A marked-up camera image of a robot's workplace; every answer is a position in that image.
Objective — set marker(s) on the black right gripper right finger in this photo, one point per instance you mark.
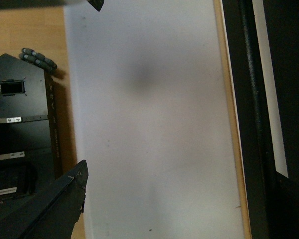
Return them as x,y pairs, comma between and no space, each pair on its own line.
52,213

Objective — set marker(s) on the black robot base box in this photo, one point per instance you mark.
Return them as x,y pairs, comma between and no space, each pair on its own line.
29,144

